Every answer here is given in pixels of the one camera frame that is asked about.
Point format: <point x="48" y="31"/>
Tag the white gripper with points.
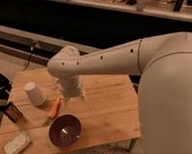
<point x="70" y="87"/>

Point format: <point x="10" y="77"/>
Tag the white ceramic cup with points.
<point x="35" y="95"/>

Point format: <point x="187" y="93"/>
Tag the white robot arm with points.
<point x="164" y="63"/>

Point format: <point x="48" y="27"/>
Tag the brown black eraser block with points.
<point x="13" y="112"/>

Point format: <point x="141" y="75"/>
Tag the orange carrot toy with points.
<point x="54" y="109"/>

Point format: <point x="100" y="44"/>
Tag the purple bowl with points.
<point x="65" y="130"/>

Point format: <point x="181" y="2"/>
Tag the wooden table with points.
<point x="109" y="114"/>

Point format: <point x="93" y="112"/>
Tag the long wooden bench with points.
<point x="34" y="47"/>

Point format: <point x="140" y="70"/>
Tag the white sponge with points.
<point x="17" y="144"/>

